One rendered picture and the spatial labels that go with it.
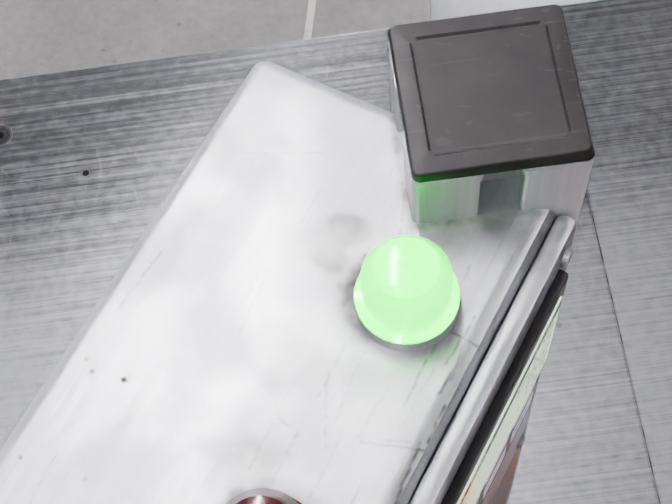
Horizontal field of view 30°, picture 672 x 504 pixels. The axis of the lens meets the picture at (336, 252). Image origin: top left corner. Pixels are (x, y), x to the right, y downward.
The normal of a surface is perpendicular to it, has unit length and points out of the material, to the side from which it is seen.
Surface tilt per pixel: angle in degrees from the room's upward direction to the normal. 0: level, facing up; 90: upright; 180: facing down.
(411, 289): 14
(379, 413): 0
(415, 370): 0
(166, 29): 0
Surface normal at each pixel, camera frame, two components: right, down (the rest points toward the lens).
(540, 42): -0.06, -0.44
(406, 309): -0.04, 0.55
